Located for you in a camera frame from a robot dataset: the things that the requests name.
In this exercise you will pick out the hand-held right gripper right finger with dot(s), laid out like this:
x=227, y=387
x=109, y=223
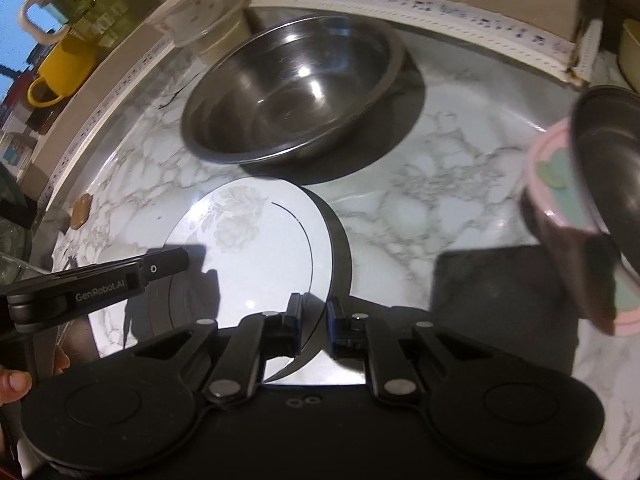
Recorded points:
x=334, y=327

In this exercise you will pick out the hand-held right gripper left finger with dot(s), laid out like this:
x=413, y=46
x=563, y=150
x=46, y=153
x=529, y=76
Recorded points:
x=295, y=325

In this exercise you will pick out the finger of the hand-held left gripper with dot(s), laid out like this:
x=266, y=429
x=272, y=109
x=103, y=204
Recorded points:
x=167, y=262

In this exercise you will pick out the white floral plate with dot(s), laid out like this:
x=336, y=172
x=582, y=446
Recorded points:
x=260, y=240

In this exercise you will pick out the large steel bowl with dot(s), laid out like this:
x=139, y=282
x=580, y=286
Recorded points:
x=280, y=85

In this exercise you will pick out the pink bowl with steel liner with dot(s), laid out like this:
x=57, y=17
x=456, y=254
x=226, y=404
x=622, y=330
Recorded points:
x=550, y=190

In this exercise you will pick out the person's left hand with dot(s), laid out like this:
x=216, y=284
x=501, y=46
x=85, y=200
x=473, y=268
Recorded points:
x=12, y=387

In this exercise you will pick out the small brown block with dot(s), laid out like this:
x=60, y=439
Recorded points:
x=81, y=212

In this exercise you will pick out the white patterned trim strip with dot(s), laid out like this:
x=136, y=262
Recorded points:
x=95, y=120
x=590, y=50
x=400, y=7

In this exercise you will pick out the yellow mug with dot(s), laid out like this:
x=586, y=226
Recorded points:
x=62, y=67

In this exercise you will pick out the beige plastic container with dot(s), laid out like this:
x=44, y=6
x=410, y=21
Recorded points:
x=225, y=40

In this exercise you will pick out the white floral cup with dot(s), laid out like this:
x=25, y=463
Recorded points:
x=192, y=10

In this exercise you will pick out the cream bowl with dark rim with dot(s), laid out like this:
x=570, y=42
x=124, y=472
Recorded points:
x=631, y=55

